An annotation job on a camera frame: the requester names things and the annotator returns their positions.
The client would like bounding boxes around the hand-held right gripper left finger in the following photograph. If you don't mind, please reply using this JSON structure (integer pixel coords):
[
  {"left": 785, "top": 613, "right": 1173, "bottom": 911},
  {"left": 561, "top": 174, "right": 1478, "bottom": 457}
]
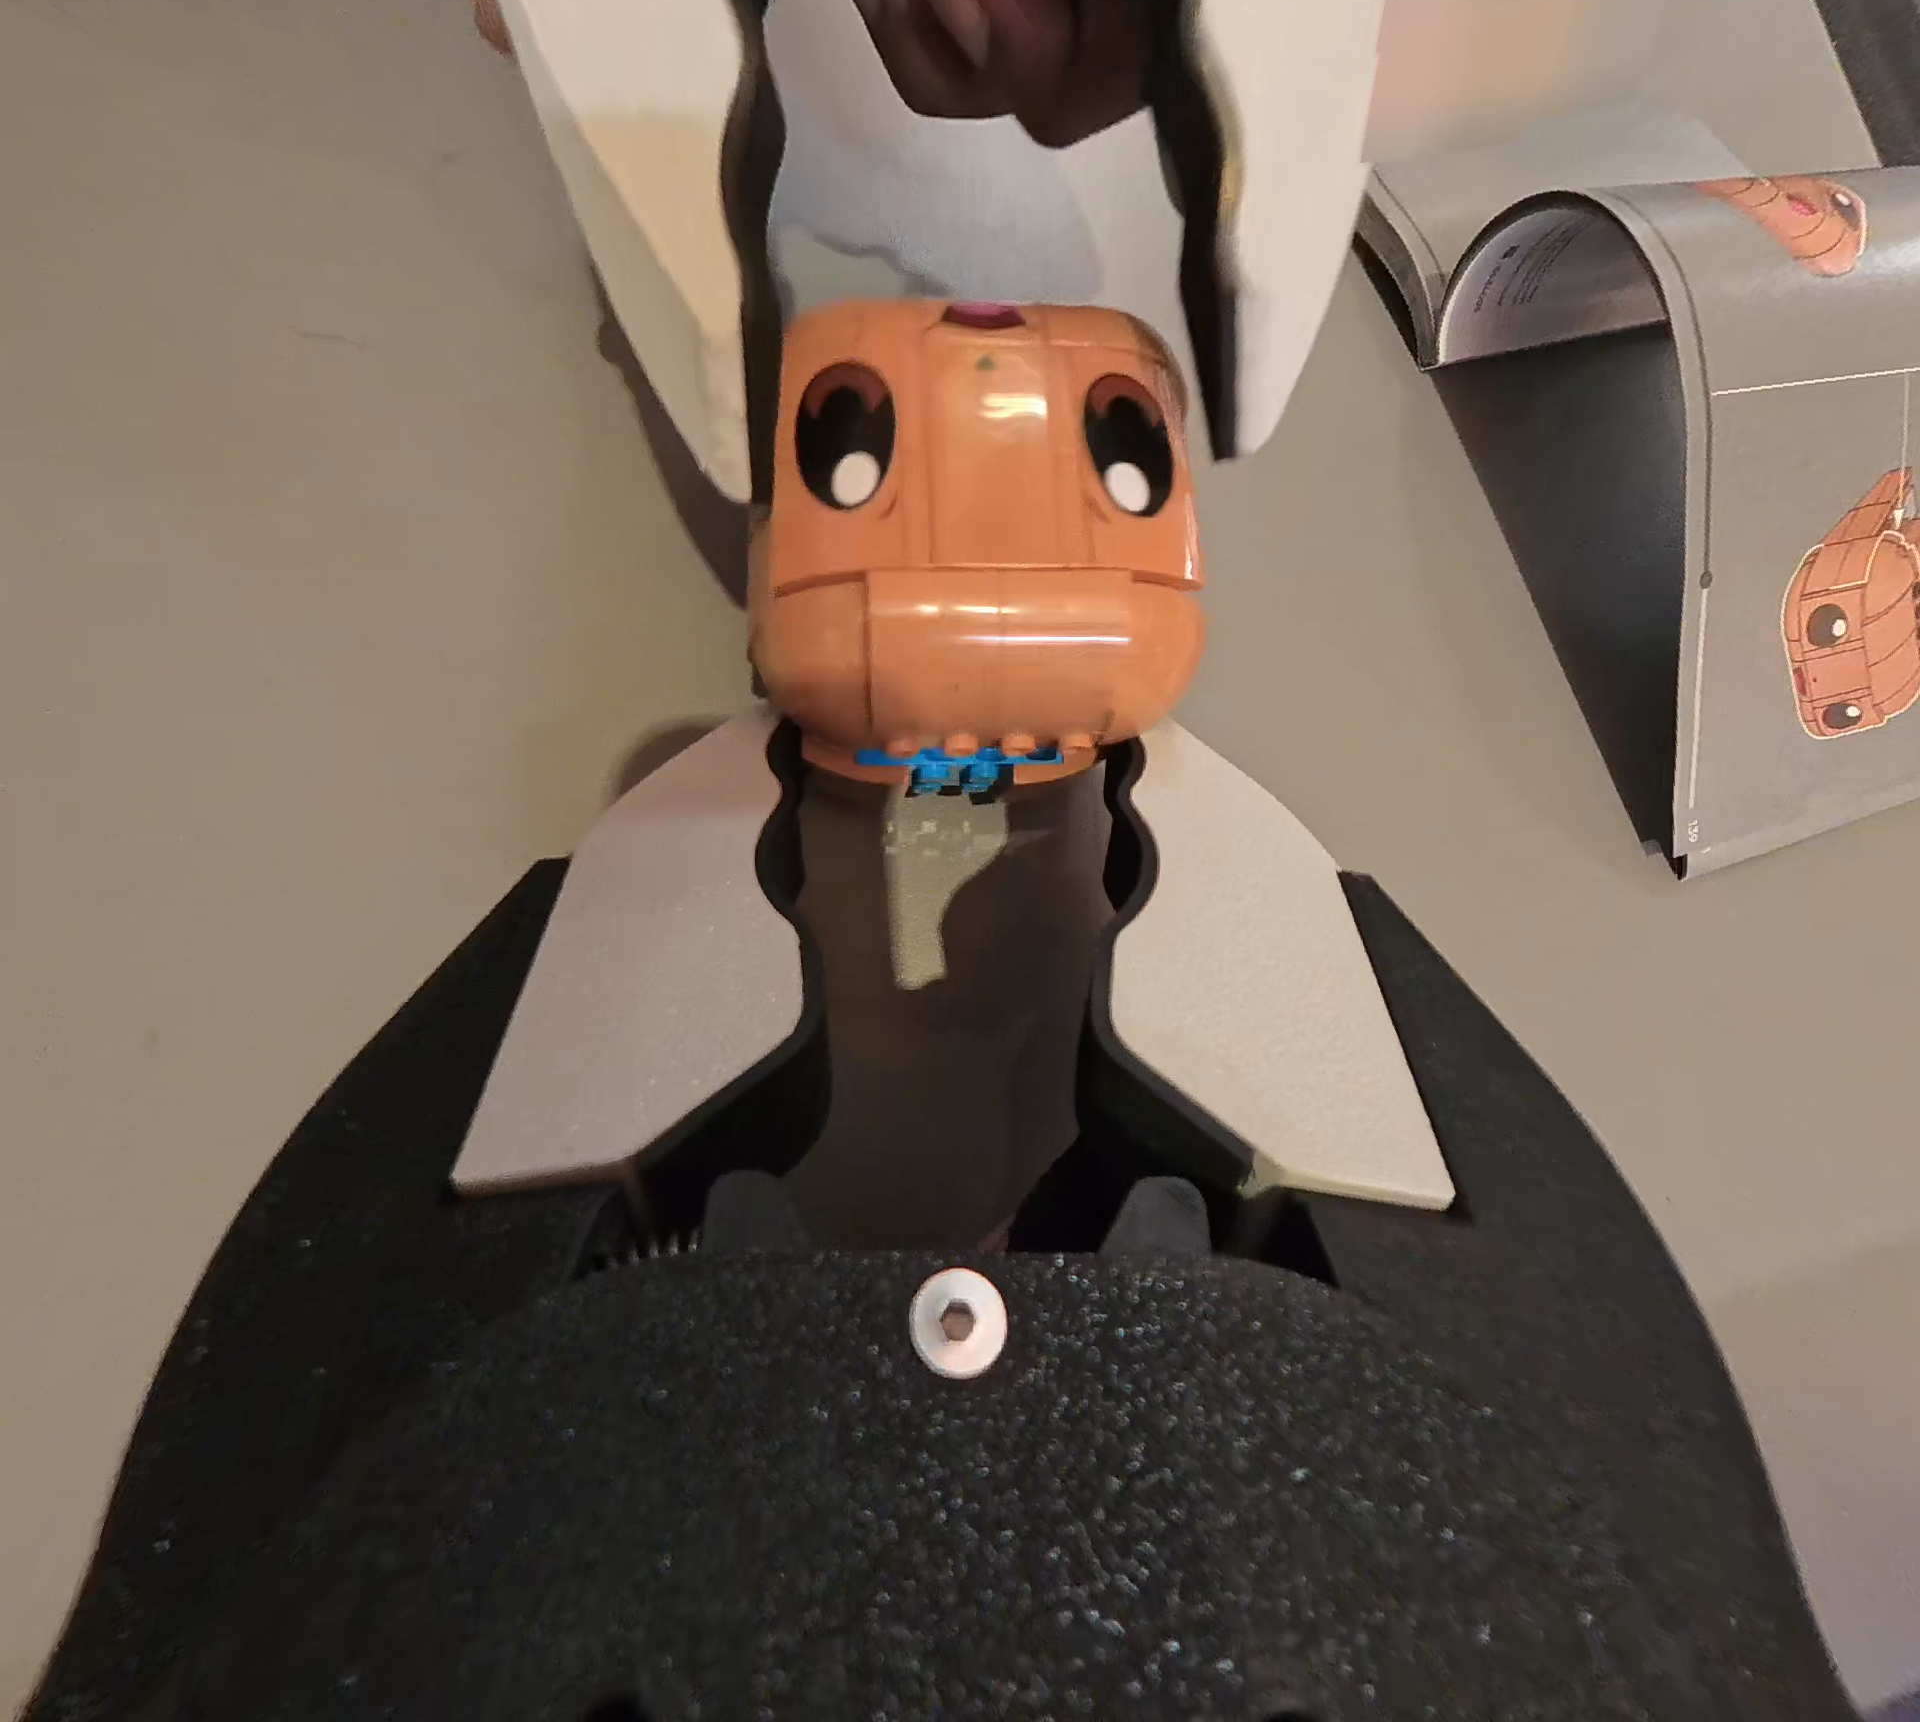
[{"left": 449, "top": 718, "right": 832, "bottom": 1192}]

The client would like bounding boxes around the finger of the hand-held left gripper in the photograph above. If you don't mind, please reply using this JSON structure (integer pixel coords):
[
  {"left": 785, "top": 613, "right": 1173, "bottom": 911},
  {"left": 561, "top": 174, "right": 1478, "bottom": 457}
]
[
  {"left": 481, "top": 0, "right": 792, "bottom": 508},
  {"left": 1149, "top": 0, "right": 1421, "bottom": 465}
]

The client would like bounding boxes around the brown lego head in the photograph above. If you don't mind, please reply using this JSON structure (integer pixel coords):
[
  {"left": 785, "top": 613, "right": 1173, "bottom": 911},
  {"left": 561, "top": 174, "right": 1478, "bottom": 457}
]
[{"left": 745, "top": 297, "right": 1207, "bottom": 804}]

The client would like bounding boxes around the grey instruction booklet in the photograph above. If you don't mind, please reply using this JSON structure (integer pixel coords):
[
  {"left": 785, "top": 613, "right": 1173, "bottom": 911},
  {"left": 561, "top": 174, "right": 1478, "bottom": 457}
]
[{"left": 1351, "top": 166, "right": 1920, "bottom": 888}]

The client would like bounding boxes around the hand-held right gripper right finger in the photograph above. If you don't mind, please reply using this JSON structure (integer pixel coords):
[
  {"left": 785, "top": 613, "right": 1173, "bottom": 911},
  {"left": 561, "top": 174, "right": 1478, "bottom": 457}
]
[{"left": 1082, "top": 740, "right": 1456, "bottom": 1215}]

